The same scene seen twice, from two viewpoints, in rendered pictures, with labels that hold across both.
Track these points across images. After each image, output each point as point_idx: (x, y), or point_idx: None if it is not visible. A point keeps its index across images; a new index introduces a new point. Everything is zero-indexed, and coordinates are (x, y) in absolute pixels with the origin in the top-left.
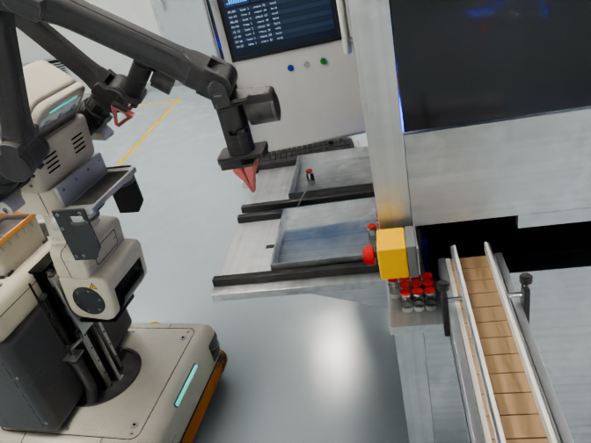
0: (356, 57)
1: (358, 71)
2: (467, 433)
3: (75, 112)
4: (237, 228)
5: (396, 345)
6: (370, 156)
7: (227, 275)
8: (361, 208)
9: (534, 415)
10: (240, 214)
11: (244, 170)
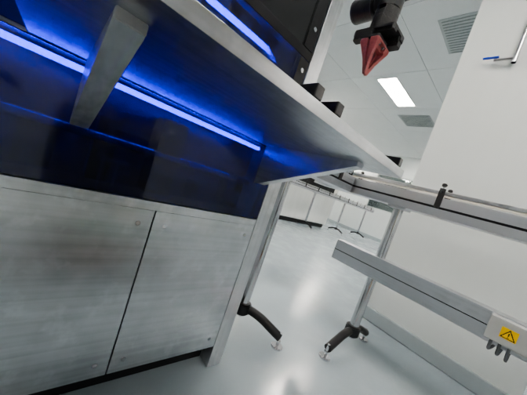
0: (336, 23)
1: (334, 30)
2: (320, 176)
3: None
4: (346, 124)
5: (276, 197)
6: (319, 73)
7: (387, 155)
8: None
9: None
10: (336, 102)
11: (377, 55)
